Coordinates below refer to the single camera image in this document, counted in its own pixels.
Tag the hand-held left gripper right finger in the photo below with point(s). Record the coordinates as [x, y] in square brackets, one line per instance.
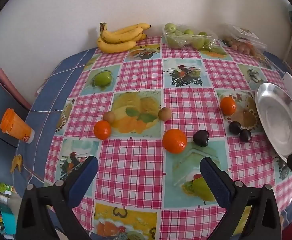
[215, 182]

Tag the green apple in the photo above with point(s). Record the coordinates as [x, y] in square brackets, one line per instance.
[102, 78]

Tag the large orange mandarin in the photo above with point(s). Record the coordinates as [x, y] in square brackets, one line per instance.
[174, 140]

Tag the blue grid tablecloth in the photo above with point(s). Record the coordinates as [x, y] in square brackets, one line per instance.
[61, 70]

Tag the pink checked fruit-print tablecloth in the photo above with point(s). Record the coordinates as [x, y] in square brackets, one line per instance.
[136, 160]

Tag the pile of small green apples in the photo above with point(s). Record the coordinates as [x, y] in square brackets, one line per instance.
[198, 42]

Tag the clear plastic clamshell box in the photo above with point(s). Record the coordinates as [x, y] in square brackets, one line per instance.
[245, 36]

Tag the orange plastic cup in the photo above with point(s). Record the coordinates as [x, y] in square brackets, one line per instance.
[16, 130]

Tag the oblong green fruit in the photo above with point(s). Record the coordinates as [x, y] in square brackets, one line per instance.
[202, 188]

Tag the bunch of yellow bananas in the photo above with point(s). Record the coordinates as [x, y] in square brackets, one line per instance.
[116, 45]

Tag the pile of brown longans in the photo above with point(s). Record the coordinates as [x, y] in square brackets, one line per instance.
[238, 46]

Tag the dark purple plum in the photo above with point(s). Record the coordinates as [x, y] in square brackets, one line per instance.
[245, 135]
[201, 138]
[235, 127]

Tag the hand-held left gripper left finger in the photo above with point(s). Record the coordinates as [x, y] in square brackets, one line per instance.
[84, 180]

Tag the brown kiwi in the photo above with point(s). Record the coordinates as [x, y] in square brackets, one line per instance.
[164, 113]
[109, 117]

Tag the banana peel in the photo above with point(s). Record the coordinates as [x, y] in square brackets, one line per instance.
[17, 163]

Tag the round metal plate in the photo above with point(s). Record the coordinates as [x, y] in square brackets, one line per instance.
[278, 120]

